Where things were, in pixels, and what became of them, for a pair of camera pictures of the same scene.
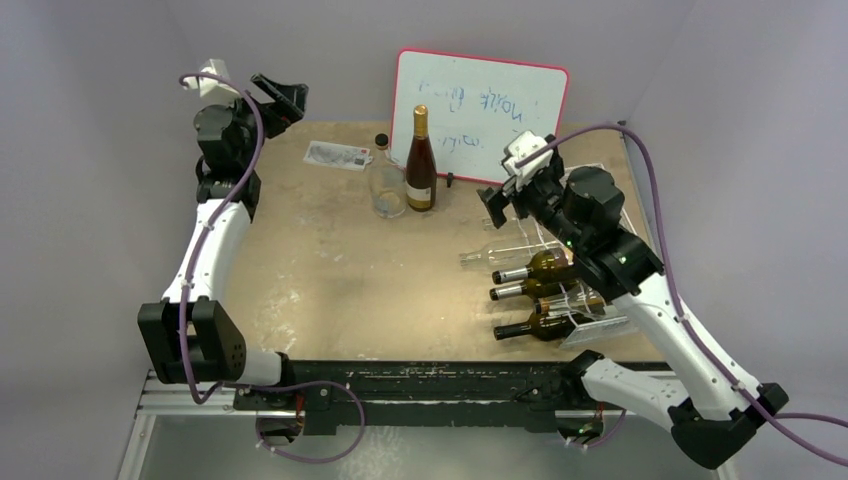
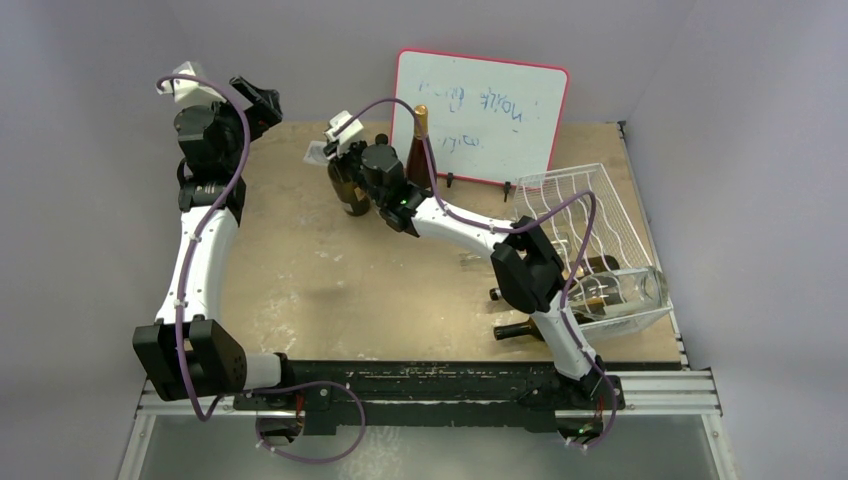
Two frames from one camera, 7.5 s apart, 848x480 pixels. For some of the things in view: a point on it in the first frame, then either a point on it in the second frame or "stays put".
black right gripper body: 506,199 to 346,153
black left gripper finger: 291,98 to 266,110
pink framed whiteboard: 475,106 stays put
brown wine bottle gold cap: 421,164 stays put
